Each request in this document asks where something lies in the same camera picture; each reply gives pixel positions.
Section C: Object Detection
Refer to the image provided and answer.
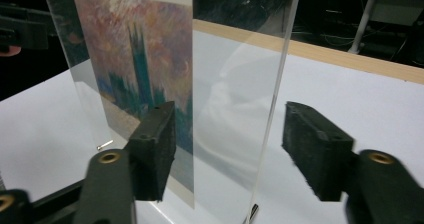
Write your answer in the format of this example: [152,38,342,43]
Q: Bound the white desk leg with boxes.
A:
[347,0,382,55]

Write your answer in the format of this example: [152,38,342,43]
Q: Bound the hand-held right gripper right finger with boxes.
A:
[281,101,356,203]

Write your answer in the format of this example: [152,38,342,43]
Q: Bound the black floor cables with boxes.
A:
[293,7,421,67]

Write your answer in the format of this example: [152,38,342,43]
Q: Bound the wooden table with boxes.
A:
[192,18,424,86]

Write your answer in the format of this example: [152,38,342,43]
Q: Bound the clear acrylic photo frame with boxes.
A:
[40,0,304,224]

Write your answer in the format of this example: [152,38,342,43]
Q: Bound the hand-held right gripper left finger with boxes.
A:
[125,100,177,202]

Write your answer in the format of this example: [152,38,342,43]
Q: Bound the grey desk panel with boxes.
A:
[369,0,424,28]

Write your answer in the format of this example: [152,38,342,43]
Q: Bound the small metal frame peg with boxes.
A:
[96,139,115,151]

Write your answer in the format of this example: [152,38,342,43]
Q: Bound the white table cover sheet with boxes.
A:
[0,28,424,224]

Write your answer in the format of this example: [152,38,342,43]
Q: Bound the painting print card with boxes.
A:
[69,0,196,210]

